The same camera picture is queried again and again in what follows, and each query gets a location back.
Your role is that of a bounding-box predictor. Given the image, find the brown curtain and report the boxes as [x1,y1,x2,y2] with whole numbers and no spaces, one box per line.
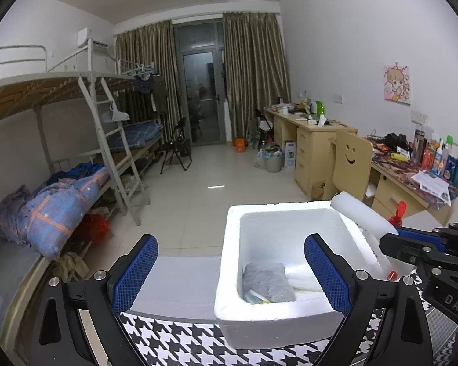
[115,21,182,142]
[223,11,291,145]

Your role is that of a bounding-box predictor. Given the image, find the black folding chair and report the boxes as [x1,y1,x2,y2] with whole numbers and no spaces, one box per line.
[159,117,193,175]

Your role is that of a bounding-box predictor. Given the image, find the wooden desk with patterned cover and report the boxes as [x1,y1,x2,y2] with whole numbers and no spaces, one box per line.
[330,133,458,225]

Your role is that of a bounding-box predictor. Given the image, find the row of toiletry bottles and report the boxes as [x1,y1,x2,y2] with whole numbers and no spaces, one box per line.
[412,129,458,188]

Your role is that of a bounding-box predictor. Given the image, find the grey storage bucket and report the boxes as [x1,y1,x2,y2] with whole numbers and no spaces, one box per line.
[253,143,285,173]

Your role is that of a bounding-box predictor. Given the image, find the white blue carton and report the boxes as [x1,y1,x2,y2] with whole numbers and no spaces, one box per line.
[284,141,296,169]

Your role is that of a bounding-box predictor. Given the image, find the dark blue blanket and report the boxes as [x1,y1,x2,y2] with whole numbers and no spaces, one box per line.
[46,162,105,185]

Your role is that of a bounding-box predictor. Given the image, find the black pouch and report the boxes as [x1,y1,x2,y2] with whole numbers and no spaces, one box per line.
[385,133,409,149]

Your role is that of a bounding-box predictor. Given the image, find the red plastic bag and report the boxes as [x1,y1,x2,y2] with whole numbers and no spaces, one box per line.
[76,213,111,242]

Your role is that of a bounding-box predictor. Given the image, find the printed paper sheets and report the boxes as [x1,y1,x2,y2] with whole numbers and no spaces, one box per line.
[409,170,453,203]

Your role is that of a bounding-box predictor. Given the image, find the beige cloth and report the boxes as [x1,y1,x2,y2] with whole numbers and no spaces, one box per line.
[55,252,89,283]

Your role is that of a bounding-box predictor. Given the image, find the white foam box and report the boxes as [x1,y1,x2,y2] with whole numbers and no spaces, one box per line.
[214,203,390,349]

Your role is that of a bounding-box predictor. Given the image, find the wooden smiley chair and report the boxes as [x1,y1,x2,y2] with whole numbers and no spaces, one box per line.
[322,129,373,202]

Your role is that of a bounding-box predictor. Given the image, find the glass balcony door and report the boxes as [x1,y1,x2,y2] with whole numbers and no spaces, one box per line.
[173,21,230,146]

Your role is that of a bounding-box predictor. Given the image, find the white air conditioner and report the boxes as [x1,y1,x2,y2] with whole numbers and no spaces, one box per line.
[77,27,111,50]

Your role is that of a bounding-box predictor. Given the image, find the white metal bunk bed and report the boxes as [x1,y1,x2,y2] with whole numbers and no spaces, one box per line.
[0,45,169,237]

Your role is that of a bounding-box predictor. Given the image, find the grey cloth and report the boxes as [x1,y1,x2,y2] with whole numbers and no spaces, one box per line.
[242,262,296,305]

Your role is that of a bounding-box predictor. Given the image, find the hanging dark clothes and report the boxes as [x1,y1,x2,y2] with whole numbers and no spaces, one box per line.
[133,72,155,95]

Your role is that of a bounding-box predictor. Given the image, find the purple grey blanket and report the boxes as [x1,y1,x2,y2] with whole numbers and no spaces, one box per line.
[0,185,33,245]

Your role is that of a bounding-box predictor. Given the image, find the white bunk bed ladder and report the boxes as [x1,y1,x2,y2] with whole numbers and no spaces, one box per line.
[78,76,151,226]

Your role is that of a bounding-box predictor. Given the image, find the houndstooth tablecloth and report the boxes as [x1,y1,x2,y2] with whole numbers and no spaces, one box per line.
[118,267,458,366]

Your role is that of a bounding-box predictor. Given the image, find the black folded trolley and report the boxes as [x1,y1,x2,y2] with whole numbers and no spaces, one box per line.
[254,109,275,149]

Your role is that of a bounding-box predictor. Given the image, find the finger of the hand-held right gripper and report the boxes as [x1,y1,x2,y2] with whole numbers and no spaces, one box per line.
[379,232,449,271]
[397,222,458,254]

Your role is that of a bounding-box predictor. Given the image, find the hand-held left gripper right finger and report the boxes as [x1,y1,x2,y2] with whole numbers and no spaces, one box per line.
[303,233,434,366]

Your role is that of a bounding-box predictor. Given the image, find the white pump lotion bottle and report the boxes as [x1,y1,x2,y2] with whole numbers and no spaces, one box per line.
[388,201,408,228]

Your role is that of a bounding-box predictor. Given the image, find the blue plaid quilt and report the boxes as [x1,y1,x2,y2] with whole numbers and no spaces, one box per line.
[26,168,111,262]

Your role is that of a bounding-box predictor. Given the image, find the white foam sheet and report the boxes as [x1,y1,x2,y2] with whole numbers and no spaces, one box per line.
[330,191,399,245]

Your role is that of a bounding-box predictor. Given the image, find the cartoon wall poster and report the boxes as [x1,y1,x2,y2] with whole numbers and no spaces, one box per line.
[383,61,412,105]

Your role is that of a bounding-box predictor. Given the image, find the plain wooden desk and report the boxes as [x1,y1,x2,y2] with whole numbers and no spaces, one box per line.
[263,105,358,199]

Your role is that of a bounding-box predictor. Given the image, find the white clothes hanger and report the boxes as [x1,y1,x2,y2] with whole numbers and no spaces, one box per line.
[101,99,131,123]

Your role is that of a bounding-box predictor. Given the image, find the blue checked mattress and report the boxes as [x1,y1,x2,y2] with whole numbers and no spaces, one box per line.
[107,119,165,152]

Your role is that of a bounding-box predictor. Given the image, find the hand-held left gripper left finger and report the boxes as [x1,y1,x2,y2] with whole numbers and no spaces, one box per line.
[23,233,159,366]

